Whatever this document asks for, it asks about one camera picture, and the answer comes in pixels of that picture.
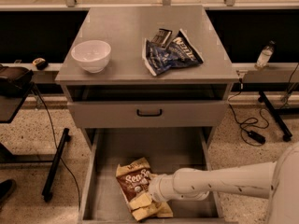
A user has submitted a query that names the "black drawer handle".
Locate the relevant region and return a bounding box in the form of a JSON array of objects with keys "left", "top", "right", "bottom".
[{"left": 136, "top": 109, "right": 163, "bottom": 118}]

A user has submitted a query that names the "dark snack bar packet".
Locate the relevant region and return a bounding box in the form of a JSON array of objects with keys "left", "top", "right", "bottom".
[{"left": 151, "top": 28, "right": 172, "bottom": 48}]

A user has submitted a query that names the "grey top drawer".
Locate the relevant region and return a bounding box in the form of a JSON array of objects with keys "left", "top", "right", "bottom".
[{"left": 68, "top": 99, "right": 227, "bottom": 129}]

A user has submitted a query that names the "black cable left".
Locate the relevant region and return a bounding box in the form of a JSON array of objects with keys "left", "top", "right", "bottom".
[{"left": 32, "top": 84, "right": 82, "bottom": 210}]

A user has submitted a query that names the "white ceramic bowl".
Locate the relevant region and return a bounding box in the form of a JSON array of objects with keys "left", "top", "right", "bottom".
[{"left": 71, "top": 40, "right": 111, "bottom": 73}]

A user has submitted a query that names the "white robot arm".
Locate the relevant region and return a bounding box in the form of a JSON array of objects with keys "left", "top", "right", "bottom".
[{"left": 132, "top": 143, "right": 299, "bottom": 224}]

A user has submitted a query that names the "small tape measure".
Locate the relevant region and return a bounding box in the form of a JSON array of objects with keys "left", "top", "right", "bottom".
[{"left": 33, "top": 58, "right": 49, "bottom": 70}]

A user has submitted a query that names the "open grey middle drawer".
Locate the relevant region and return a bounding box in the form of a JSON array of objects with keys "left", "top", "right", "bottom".
[{"left": 78, "top": 128, "right": 225, "bottom": 224}]

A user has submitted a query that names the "black bag on table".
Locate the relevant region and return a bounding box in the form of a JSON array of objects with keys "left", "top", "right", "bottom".
[{"left": 0, "top": 65, "right": 34, "bottom": 97}]

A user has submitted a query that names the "brown sea salt chip bag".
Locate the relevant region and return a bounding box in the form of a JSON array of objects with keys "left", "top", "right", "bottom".
[{"left": 116, "top": 158, "right": 173, "bottom": 218}]

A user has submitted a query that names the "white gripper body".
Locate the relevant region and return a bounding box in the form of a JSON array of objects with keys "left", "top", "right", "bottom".
[{"left": 149, "top": 175, "right": 178, "bottom": 203}]

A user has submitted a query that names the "black side table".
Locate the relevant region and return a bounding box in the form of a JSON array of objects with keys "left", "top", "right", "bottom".
[{"left": 0, "top": 81, "right": 72, "bottom": 203}]

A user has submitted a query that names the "clear plastic bottle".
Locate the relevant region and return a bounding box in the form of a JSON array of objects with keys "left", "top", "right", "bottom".
[{"left": 254, "top": 41, "right": 276, "bottom": 70}]

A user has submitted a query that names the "grey drawer cabinet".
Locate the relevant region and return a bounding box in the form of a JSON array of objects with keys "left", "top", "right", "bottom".
[{"left": 56, "top": 6, "right": 237, "bottom": 146}]

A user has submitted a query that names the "blue chip bag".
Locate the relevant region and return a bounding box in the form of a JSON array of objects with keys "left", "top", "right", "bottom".
[{"left": 142, "top": 29, "right": 204, "bottom": 77}]

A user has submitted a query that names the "black shoe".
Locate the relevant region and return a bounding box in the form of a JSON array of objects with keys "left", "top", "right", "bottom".
[{"left": 0, "top": 179, "right": 17, "bottom": 205}]

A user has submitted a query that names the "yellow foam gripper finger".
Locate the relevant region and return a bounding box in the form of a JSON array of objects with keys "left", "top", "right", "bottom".
[
  {"left": 132, "top": 203, "right": 162, "bottom": 221},
  {"left": 129, "top": 192, "right": 152, "bottom": 210}
]

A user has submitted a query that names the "black power adapter with cable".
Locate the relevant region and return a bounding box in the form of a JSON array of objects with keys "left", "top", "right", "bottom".
[{"left": 227, "top": 77, "right": 271, "bottom": 147}]

